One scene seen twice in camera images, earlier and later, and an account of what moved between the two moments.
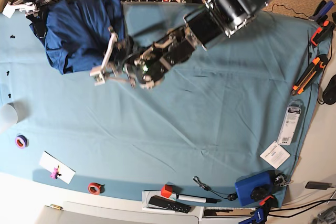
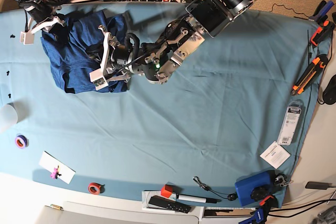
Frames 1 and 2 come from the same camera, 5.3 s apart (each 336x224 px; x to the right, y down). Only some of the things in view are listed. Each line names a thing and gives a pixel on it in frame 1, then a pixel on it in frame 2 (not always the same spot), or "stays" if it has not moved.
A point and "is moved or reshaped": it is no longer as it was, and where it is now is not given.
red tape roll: (95, 188) stays
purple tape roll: (21, 141) stays
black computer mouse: (329, 94) stays
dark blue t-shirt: (78, 30) is moved or reshaped
